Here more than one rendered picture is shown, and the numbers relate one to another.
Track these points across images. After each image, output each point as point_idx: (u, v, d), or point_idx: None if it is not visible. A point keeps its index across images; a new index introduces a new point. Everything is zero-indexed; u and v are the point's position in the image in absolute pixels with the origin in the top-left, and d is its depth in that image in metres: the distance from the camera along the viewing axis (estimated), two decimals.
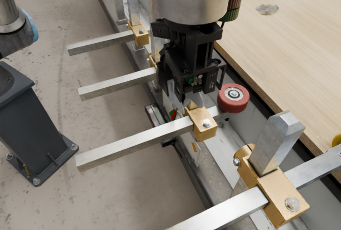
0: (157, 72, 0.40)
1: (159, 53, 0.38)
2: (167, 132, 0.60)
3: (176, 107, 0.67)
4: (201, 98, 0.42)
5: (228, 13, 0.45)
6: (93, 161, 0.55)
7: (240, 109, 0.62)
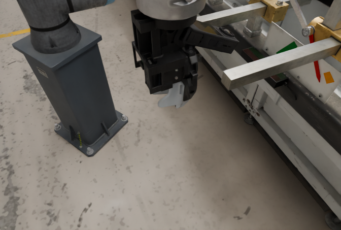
0: None
1: None
2: (317, 51, 0.53)
3: (308, 26, 0.60)
4: (161, 98, 0.42)
5: None
6: (247, 75, 0.48)
7: None
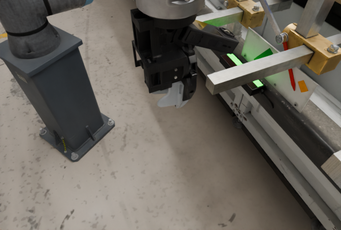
0: None
1: None
2: (304, 54, 0.52)
3: (281, 33, 0.58)
4: (161, 98, 0.42)
5: None
6: (231, 79, 0.47)
7: None
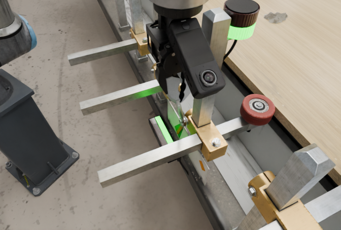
0: None
1: None
2: (192, 145, 0.58)
3: (184, 123, 0.64)
4: None
5: (242, 31, 0.41)
6: (116, 176, 0.53)
7: (266, 122, 0.60)
